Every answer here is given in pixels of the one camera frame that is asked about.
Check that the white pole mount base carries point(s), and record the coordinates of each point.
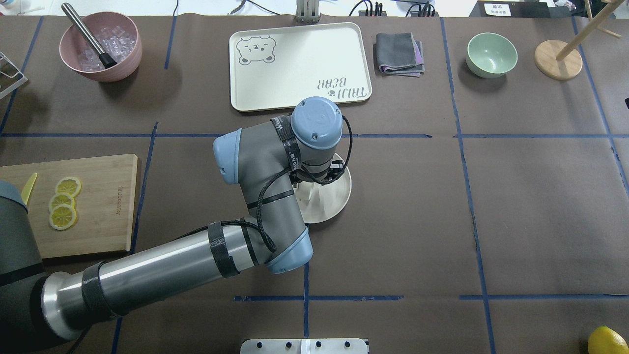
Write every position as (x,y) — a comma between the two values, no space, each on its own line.
(306,346)

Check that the white cup rack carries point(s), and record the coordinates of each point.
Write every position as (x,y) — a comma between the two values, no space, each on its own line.
(11,78)

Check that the wooden mug tree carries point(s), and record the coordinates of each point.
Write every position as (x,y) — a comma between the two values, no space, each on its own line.
(561,60)

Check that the lemon slice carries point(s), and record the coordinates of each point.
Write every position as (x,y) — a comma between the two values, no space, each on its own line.
(62,217)
(69,185)
(61,199)

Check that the cream round plate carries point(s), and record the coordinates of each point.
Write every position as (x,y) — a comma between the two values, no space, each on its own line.
(328,201)

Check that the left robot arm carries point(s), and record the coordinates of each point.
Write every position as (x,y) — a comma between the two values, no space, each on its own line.
(40,311)

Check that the lemon slice middle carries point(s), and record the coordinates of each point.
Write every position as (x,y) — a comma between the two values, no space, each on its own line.
(61,199)

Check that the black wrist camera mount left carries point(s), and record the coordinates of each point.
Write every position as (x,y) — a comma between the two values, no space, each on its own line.
(334,172)

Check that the white bear tray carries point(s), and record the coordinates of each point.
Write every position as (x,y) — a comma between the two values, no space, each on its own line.
(276,68)

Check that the lemon slice top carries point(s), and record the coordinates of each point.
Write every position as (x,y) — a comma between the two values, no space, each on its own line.
(69,185)

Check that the steel muddler black tip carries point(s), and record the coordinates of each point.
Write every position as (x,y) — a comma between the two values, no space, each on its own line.
(88,34)

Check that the yellow lemon lower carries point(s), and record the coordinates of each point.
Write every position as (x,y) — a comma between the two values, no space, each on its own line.
(603,340)

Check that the pink bowl with ice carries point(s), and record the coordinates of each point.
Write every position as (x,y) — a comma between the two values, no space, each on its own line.
(119,43)

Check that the lemon slice bottom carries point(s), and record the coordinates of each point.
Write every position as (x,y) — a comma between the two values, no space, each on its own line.
(62,217)

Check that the grey folded cloth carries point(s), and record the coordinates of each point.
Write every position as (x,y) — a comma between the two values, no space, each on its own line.
(399,54)

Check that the aluminium frame post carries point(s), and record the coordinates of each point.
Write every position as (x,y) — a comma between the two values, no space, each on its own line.
(307,11)

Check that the yellow plastic knife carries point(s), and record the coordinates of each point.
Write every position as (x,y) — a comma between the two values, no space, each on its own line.
(28,188)

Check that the green bowl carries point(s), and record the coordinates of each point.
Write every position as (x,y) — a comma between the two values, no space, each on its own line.
(490,55)

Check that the black label box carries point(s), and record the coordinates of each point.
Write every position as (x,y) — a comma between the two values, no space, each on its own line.
(510,8)

